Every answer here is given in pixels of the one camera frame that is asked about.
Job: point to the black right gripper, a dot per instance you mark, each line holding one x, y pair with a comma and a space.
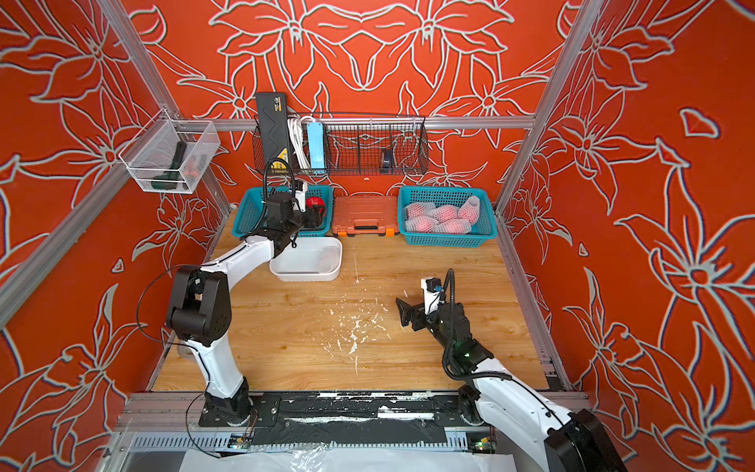
411, 312

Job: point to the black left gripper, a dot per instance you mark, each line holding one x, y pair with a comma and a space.
314, 218

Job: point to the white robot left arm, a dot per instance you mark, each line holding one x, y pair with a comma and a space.
200, 310

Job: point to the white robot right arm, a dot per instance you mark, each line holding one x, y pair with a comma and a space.
556, 438

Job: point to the teal basket with netted apples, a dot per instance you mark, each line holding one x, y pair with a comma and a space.
483, 231

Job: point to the orange plastic tool case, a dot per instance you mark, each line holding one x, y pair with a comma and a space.
364, 215

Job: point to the white plastic tray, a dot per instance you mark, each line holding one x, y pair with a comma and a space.
281, 265

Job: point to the teal empty basket left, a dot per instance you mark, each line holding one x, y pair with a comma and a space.
251, 208

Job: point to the light blue flat box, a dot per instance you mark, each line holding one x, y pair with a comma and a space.
317, 145

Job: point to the black box with yellow label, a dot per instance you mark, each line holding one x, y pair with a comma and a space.
273, 126

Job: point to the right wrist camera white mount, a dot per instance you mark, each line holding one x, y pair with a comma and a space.
432, 292

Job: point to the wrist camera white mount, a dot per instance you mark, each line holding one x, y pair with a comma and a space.
432, 292
300, 191

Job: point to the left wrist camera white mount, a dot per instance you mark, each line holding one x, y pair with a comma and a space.
300, 191

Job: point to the black wire wall basket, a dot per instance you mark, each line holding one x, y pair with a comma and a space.
353, 145

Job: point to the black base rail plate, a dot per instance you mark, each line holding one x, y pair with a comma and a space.
364, 419

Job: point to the dark green tool handle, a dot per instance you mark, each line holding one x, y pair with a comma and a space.
170, 178

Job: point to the clear acrylic wall box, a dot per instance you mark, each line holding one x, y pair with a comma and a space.
150, 151

